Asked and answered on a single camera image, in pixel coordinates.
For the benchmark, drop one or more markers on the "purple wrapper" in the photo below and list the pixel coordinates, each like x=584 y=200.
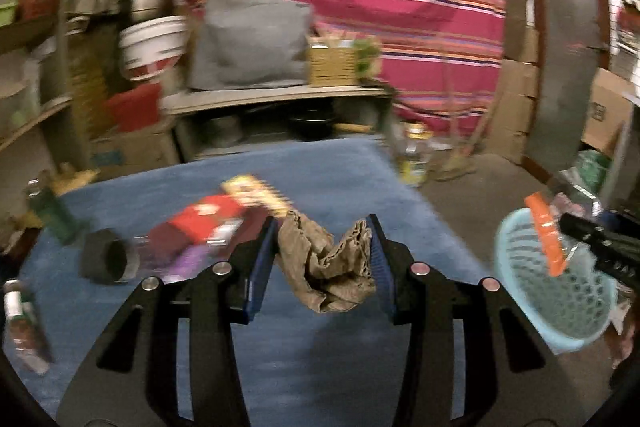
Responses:
x=192 y=264

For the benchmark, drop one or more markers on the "low wooden bench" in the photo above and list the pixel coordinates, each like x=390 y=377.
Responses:
x=280 y=96

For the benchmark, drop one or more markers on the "red plastic tub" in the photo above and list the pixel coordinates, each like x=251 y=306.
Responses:
x=134 y=108

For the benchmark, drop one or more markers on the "white plastic bucket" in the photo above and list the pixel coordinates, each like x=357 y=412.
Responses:
x=152 y=47

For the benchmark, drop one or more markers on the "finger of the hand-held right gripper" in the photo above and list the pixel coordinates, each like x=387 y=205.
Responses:
x=582 y=231

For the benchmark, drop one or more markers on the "white-labelled sauce bottle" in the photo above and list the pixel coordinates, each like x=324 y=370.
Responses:
x=25 y=327

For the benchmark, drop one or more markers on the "brown paper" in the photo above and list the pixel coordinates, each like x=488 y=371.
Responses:
x=325 y=272

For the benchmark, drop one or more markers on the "orange patterned packet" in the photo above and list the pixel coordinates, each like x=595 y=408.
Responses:
x=547 y=237

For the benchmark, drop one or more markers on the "grey cushion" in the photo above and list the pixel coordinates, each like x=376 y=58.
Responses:
x=250 y=42

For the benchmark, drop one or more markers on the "red snack packet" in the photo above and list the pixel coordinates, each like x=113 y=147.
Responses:
x=200 y=219

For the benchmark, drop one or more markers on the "clear oil bottle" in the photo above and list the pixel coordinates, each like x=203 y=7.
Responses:
x=414 y=157

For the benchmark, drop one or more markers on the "green plastic bottle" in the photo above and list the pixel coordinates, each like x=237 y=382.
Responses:
x=55 y=214

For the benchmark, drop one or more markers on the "green plastic bag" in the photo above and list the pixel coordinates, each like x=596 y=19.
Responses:
x=592 y=169

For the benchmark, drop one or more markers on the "light blue plastic basket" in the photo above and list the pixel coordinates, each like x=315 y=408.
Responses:
x=565 y=307

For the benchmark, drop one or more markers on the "tan woven box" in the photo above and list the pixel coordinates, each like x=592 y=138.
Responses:
x=331 y=64

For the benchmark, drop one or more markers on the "stack of cardboard boxes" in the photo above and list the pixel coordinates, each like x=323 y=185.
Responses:
x=520 y=102

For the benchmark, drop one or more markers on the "blue table cloth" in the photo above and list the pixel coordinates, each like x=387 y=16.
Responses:
x=325 y=172

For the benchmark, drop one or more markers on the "green plastic tray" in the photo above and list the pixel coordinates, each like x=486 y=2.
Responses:
x=9 y=14

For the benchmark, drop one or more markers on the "red container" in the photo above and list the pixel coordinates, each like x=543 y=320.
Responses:
x=39 y=2

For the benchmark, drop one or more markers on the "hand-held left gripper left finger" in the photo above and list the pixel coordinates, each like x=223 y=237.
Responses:
x=262 y=267

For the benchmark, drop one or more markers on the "grey metal door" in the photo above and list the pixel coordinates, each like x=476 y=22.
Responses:
x=565 y=32

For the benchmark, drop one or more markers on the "green leafy plant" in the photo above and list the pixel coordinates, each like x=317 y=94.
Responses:
x=369 y=57

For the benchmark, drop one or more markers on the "open cardboard box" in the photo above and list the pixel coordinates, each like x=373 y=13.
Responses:
x=605 y=112

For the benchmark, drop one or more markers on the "black frying pan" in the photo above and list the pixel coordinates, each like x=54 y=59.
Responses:
x=312 y=124

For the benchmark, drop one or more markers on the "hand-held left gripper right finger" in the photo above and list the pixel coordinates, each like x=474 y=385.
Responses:
x=378 y=267

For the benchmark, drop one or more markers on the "wooden shelf unit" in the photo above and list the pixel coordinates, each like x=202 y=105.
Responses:
x=62 y=57

